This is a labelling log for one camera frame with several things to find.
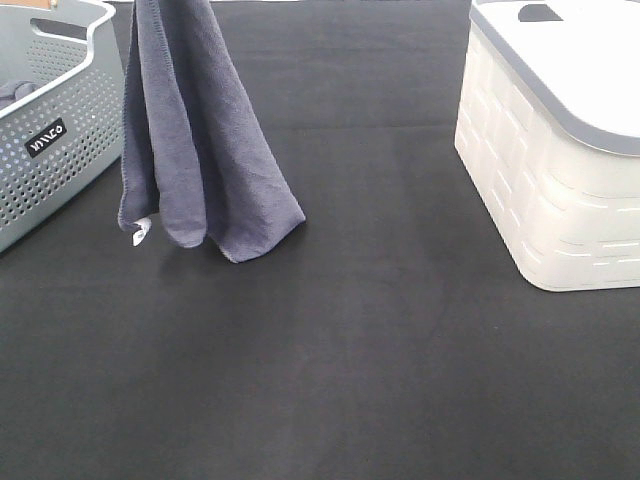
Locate blue-grey microfibre towel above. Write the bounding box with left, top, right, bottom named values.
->
left=118, top=1, right=305, bottom=263

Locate blue-grey towel in basket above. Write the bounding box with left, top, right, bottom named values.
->
left=0, top=79, right=41, bottom=110

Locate black table cloth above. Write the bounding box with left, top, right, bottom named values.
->
left=1, top=1, right=639, bottom=479

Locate white lidded storage box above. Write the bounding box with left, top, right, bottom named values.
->
left=454, top=1, right=639, bottom=291

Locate grey perforated plastic basket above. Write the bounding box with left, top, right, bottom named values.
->
left=1, top=1, right=124, bottom=248

